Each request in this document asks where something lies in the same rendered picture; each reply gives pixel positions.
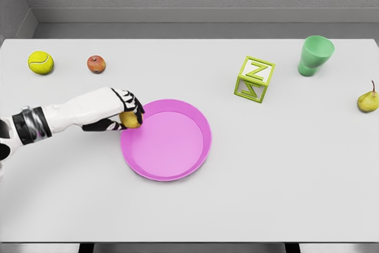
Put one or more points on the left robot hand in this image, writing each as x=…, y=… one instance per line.
x=102, y=106

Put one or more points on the yellow lemon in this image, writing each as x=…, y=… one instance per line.
x=129, y=120

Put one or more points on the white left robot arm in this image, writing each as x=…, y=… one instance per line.
x=44, y=121

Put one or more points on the pink round plate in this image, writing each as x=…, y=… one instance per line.
x=167, y=142

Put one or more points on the red apple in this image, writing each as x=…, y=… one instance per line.
x=96, y=64

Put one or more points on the yellow tennis ball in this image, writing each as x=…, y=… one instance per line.
x=41, y=62

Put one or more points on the green letter block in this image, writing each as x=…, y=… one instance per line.
x=254, y=79

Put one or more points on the green plastic cup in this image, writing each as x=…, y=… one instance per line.
x=314, y=56

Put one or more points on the yellow-green pear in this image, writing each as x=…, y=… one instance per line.
x=367, y=101

